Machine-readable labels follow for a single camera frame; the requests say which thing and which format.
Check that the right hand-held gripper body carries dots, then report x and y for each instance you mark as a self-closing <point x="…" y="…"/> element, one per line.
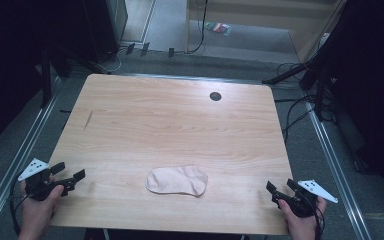
<point x="308" y="196"/>

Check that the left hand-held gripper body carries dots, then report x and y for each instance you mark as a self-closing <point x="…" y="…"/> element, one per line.
<point x="40" y="181"/>

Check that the pale pink sock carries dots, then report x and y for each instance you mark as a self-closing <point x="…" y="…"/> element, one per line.
<point x="148" y="186"/>
<point x="180" y="179"/>

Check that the person's left hand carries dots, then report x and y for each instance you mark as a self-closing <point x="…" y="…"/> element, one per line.
<point x="40" y="210"/>

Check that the person's right hand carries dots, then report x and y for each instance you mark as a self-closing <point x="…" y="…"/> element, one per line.
<point x="301" y="225"/>

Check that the black upright stand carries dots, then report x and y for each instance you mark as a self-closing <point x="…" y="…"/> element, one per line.
<point x="46" y="76"/>

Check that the black round table grommet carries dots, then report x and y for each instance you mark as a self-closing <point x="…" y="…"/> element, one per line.
<point x="215" y="96"/>

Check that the black cabinet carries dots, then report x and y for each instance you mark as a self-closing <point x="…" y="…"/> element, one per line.
<point x="105" y="28"/>

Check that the colourful flat packet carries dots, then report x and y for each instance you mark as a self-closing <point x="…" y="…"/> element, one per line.
<point x="218" y="28"/>

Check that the metal floor rail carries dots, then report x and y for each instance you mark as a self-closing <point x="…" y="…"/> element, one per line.
<point x="16" y="156"/>
<point x="338" y="166"/>

